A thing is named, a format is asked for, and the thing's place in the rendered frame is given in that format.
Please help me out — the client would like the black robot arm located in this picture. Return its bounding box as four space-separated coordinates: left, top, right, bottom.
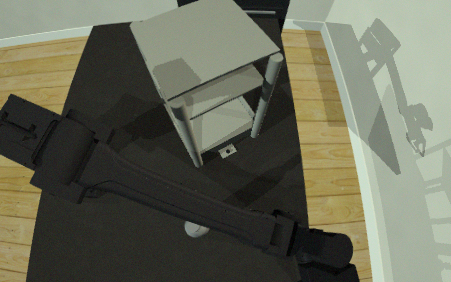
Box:
0 94 360 282

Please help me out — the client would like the grey bottle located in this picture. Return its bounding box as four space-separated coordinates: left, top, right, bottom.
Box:
185 221 209 238

